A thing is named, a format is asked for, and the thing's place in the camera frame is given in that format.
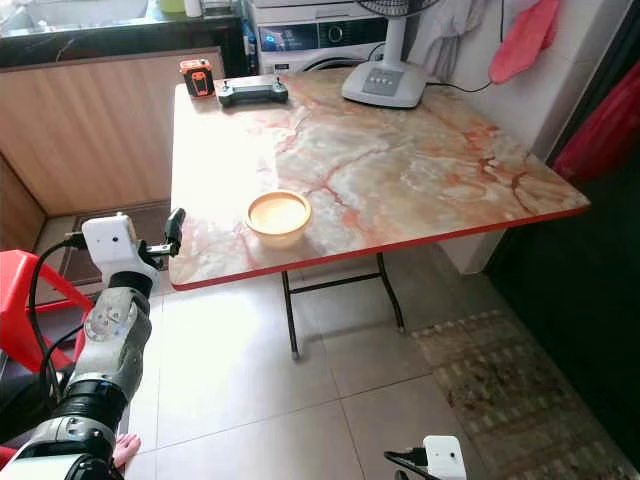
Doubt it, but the steel kitchen sink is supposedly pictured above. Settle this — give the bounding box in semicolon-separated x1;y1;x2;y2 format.
5;0;151;31

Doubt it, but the dark doormat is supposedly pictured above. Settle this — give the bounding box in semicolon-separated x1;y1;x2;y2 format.
58;200;176;285

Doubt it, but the red curtain fabric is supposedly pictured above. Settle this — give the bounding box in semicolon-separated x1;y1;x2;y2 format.
552;85;640;184

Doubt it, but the red hanging cloth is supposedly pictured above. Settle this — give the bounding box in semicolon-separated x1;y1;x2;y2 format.
489;0;561;85

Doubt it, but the beige plastic bowl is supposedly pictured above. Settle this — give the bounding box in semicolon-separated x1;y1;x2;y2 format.
245;189;313;249

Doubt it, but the wooden kitchen cabinet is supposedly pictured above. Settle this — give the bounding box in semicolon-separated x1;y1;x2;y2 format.
0;46;226;256

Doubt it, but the black fan power cord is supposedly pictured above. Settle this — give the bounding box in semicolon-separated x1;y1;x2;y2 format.
422;0;507;95

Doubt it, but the black stone countertop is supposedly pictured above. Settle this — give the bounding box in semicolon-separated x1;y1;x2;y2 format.
0;0;249;69

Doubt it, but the person's bare foot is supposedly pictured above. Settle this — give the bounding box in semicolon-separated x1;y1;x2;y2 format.
110;433;144;470

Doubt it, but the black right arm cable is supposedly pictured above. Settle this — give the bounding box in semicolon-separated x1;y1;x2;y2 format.
384;448;429;480

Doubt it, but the brown patterned floor mat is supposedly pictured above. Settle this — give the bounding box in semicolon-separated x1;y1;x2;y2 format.
410;308;640;480

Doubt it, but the marble-pattern folding table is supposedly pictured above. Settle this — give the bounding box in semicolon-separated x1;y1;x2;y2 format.
168;62;591;361

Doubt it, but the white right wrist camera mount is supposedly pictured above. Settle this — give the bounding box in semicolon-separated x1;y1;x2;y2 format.
422;435;468;480

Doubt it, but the grey hanging cloth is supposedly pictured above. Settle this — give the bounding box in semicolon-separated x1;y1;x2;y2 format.
405;0;513;77

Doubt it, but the red plastic stool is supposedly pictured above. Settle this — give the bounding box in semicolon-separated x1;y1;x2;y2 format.
0;249;97;471

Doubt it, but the white washing machine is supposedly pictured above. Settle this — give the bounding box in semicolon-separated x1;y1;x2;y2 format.
248;0;393;74

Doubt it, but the person's leg in black trousers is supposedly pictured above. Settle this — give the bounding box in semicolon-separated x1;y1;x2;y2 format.
0;368;63;443

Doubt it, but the orange and black battery pack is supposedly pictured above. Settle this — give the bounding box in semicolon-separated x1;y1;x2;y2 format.
179;58;214;99

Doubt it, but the white standing fan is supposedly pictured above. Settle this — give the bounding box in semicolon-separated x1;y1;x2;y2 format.
341;0;453;109

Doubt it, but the black remote controller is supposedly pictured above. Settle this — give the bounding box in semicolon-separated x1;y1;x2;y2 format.
217;75;289;108

